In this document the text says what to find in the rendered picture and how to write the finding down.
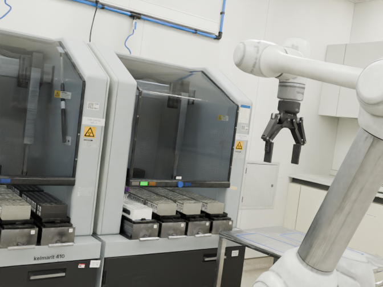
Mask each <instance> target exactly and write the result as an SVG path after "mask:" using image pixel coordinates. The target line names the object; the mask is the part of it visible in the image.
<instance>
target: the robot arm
mask: <svg viewBox="0 0 383 287"><path fill-rule="evenodd" d="M233 61H234V63H235V65H236V67H237V68H239V69H240V70H241V71H243V72H245V73H249V74H252V75H254V76H257V77H264V78H271V77H274V78H276V79H279V84H278V94H277V98H278V99H280V100H279V101H278V111H279V113H271V118H270V120H269V122H268V124H267V126H266V128H265V130H264V132H263V134H262V136H261V139H262V140H263V141H265V147H264V151H265V152H264V162H268V163H271V161H272V153H273V148H274V142H272V141H273V139H274V138H275V137H276V136H277V134H278V133H279V132H280V131H281V129H283V128H288V129H289V130H290V131H291V134H292V136H293V139H294V141H295V143H296V144H293V149H292V157H291V163H293V164H296V165H298V164H299V158H300V152H301V146H304V144H306V143H307V141H306V137H305V131H304V125H303V117H297V114H298V113H299V112H300V105H301V103H300V101H303V100H304V91H305V84H306V81H307V79H312V80H317V81H322V82H325V83H329V84H333V85H338V86H341V87H346V88H350V89H354V90H356V96H357V100H358V103H359V104H360V108H359V114H358V123H359V125H360V128H359V130H358V132H357V134H356V136H355V138H354V140H353V142H352V144H351V146H350V148H349V150H348V152H347V154H346V156H345V158H344V160H343V162H342V164H341V166H340V168H339V170H338V172H337V174H336V176H335V178H334V180H333V182H332V184H331V186H330V188H329V190H328V192H327V193H326V195H325V197H324V199H323V201H322V203H321V205H320V207H319V209H318V211H317V213H316V215H315V217H314V219H313V221H312V223H311V225H310V227H309V229H308V231H307V233H306V235H305V237H304V239H303V241H302V243H301V245H300V246H299V247H295V248H291V249H289V250H287V251H285V253H284V254H283V256H282V257H281V258H280V259H279V260H278V261H277V262H276V263H275V264H274V265H273V266H272V267H271V268H270V269H269V270H268V271H267V272H263V273H262V274H261V275H260V276H259V277H258V278H257V279H256V281H255V282H254V284H253V286H252V287H375V279H374V273H373V269H372V266H371V264H370V263H369V261H368V260H367V258H366V257H365V256H363V255H361V254H359V253H356V252H352V251H349V250H346V248H347V246H348V244H349V242H350V241H351V239H352V237H353V235H354V234H355V232H356V230H357V228H358V226H359V225H360V223H361V221H362V219H363V217H364V216H365V214H366V212H367V210H368V208H369V207H370V205H371V203H372V202H373V199H374V198H375V196H376V194H377V193H378V191H379V189H380V187H381V185H382V184H383V58H380V59H378V60H375V61H373V62H371V63H370V64H368V65H367V66H366V67H365V68H364V69H362V68H356V67H350V66H346V65H340V64H334V63H328V62H324V61H318V60H312V59H311V46H310V43H309V41H308V40H306V39H303V38H300V37H289V38H288V39H287V40H286V41H285V42H284V43H283V45H282V47H281V46H279V45H277V44H275V43H272V42H268V41H264V40H254V39H250V40H244V41H242V42H240V43H239V44H238V45H237V46H236V48H235V50H234V53H233Z"/></svg>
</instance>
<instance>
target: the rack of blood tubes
mask: <svg viewBox="0 0 383 287"><path fill-rule="evenodd" d="M122 214H123V215H125V216H127V217H129V218H131V219H132V220H138V219H141V218H146V219H151V218H152V208H149V207H147V206H145V205H143V204H141V203H139V202H136V201H134V200H132V199H129V198H125V199H124V200H123V210H122Z"/></svg>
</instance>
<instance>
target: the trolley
mask: <svg viewBox="0 0 383 287"><path fill-rule="evenodd" d="M305 235H306V233H303V232H300V231H296V230H294V229H290V228H287V227H284V226H281V225H279V226H273V227H263V228H252V229H242V230H235V231H225V232H219V243H218V251H217V260H216V265H215V273H214V282H213V287H221V278H222V269H223V261H224V256H225V248H226V239H227V240H230V241H233V242H235V243H237V244H240V245H243V246H245V247H247V248H250V249H253V250H255V251H258V252H260V253H263V254H265V255H268V256H271V257H273V258H274V262H273V265H274V264H275V263H276V262H277V261H278V260H279V259H280V258H281V257H282V256H283V254H284V253H285V251H287V250H289V249H291V248H295V247H299V246H300V245H301V243H302V241H303V239H304V237H305ZM346 250H349V251H352V252H356V253H359V254H361V255H363V256H365V257H366V258H367V260H368V261H369V263H370V264H371V266H372V269H373V273H374V274H375V273H379V272H383V258H382V257H378V256H375V255H371V254H369V253H366V252H363V251H359V250H356V249H353V248H350V247H347V248H346ZM379 286H383V281H380V282H377V283H375V287H379Z"/></svg>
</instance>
